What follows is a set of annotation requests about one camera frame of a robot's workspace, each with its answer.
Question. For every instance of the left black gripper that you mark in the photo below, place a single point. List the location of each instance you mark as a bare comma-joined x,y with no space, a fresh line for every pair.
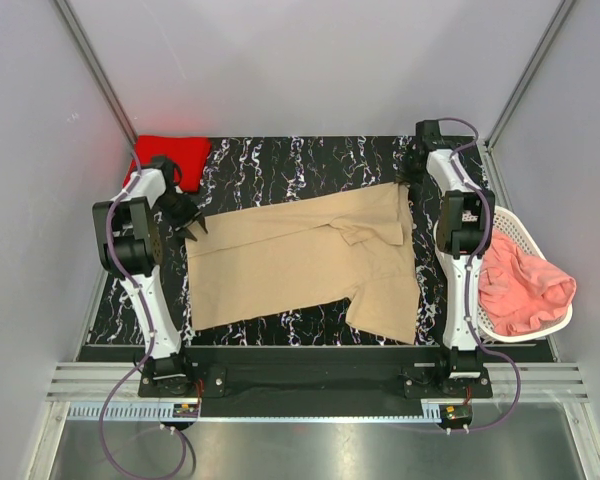
190,215

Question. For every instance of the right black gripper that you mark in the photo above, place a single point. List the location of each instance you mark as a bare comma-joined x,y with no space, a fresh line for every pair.
402,175

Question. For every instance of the beige t shirt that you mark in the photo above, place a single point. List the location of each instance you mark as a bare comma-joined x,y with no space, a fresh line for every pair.
354,245

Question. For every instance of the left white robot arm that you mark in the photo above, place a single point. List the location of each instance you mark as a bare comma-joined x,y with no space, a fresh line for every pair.
130,248

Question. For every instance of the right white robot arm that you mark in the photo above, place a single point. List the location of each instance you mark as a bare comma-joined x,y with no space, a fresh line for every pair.
462,235

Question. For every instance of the folded red t shirt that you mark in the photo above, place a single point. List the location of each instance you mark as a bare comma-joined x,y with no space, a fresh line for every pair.
188,153

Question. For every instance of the white plastic laundry basket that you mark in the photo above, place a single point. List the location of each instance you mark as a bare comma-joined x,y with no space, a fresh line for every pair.
517,225

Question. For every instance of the pink t shirt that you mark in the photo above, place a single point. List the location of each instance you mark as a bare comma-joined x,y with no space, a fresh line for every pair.
520,292

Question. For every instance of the left electronics board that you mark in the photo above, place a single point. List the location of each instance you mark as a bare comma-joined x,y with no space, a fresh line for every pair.
186,410

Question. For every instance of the electronics board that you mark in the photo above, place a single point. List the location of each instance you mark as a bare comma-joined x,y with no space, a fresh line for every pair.
461,413
186,410

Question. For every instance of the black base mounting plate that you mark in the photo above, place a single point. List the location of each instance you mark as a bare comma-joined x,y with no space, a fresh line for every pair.
415,372

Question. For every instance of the right electronics board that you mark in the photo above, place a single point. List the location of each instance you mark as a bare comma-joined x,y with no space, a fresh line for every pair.
461,413

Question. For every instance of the left aluminium corner post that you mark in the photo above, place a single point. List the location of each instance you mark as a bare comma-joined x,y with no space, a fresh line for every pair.
86,51

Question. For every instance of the aluminium corner post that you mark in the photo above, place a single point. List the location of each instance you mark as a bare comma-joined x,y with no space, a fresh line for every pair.
530,70
86,51

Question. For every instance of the right aluminium corner post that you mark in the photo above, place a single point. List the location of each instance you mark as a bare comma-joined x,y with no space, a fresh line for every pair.
530,70

